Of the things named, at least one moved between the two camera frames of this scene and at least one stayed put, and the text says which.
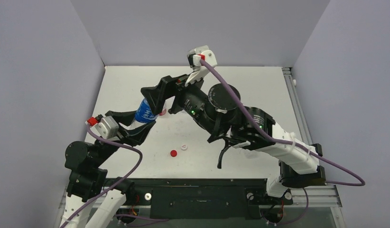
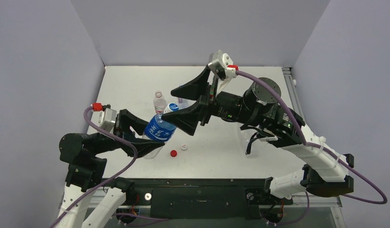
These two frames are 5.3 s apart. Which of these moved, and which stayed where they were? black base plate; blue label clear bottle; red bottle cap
Moved: blue label clear bottle
Stayed: black base plate; red bottle cap
